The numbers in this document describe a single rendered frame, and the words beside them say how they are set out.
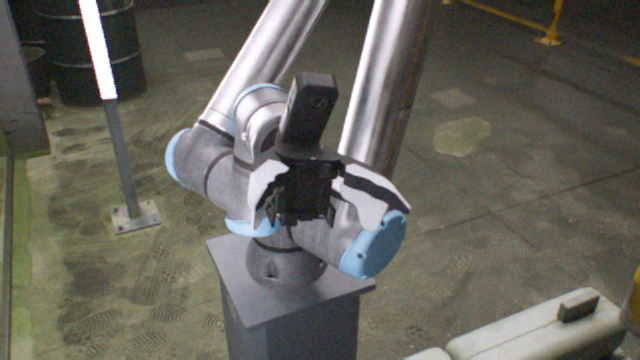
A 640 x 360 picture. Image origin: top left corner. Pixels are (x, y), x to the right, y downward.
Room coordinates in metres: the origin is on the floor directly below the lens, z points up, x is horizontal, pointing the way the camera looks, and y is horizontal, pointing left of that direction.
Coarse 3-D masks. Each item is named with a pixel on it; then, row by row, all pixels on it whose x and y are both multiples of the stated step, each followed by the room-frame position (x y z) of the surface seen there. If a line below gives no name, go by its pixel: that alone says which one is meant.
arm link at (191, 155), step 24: (288, 0) 0.89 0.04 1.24; (312, 0) 0.90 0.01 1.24; (264, 24) 0.88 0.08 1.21; (288, 24) 0.87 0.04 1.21; (312, 24) 0.90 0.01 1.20; (264, 48) 0.84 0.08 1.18; (288, 48) 0.86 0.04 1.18; (240, 72) 0.82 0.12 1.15; (264, 72) 0.82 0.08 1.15; (216, 96) 0.81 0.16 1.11; (216, 120) 0.77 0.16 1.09; (168, 144) 0.77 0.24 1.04; (192, 144) 0.75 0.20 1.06; (216, 144) 0.75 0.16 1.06; (168, 168) 0.76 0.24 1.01; (192, 168) 0.72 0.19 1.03
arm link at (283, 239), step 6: (282, 228) 0.85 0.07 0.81; (288, 228) 0.84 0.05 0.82; (276, 234) 0.88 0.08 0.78; (282, 234) 0.86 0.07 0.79; (288, 234) 0.84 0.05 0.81; (258, 240) 0.90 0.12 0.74; (264, 240) 0.89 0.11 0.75; (270, 240) 0.88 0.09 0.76; (276, 240) 0.88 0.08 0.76; (282, 240) 0.88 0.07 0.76; (288, 240) 0.88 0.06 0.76; (276, 246) 0.88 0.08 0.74; (282, 246) 0.88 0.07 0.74; (288, 246) 0.88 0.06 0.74; (294, 246) 0.88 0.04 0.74
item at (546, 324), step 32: (512, 320) 0.30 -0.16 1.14; (544, 320) 0.30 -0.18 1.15; (576, 320) 0.30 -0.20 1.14; (608, 320) 0.30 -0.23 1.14; (448, 352) 0.27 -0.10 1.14; (480, 352) 0.27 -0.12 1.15; (512, 352) 0.27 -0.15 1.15; (544, 352) 0.27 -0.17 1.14; (576, 352) 0.28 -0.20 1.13; (608, 352) 0.30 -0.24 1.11
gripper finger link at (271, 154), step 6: (270, 150) 0.50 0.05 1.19; (258, 156) 0.48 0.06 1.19; (264, 156) 0.48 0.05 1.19; (270, 156) 0.48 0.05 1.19; (276, 156) 0.48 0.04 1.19; (258, 162) 0.46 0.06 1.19; (264, 162) 0.46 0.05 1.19; (282, 162) 0.48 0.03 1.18; (288, 162) 0.48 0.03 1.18; (294, 162) 0.48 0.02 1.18; (258, 168) 0.45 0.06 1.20; (294, 168) 0.48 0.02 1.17
